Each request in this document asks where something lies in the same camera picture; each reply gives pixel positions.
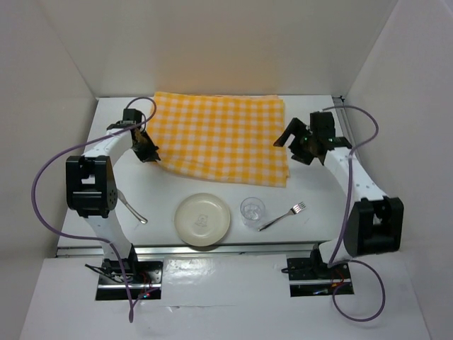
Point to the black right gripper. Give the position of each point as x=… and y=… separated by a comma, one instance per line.
x=296, y=127

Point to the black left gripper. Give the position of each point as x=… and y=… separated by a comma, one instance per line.
x=143, y=133

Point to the yellow white checkered cloth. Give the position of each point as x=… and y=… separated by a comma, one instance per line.
x=229, y=139

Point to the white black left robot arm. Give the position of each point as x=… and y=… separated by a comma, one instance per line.
x=92, y=191

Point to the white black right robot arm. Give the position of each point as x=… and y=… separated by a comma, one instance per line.
x=345, y=210

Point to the silver table knife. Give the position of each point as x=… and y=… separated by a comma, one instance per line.
x=124, y=201

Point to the silver fork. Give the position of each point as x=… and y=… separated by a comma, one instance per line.
x=296, y=209

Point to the cream round plate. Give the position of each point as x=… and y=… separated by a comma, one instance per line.
x=202, y=220

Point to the clear drinking glass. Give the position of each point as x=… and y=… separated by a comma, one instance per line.
x=252, y=211

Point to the aluminium right side rail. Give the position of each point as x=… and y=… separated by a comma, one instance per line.
x=339, y=103

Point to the aluminium rail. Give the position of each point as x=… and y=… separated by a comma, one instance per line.
x=180, y=250
x=339, y=103

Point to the aluminium front rail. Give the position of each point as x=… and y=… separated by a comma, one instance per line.
x=180, y=250

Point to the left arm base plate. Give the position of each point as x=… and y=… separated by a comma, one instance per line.
x=145, y=284

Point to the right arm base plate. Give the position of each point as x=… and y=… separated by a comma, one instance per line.
x=306, y=279

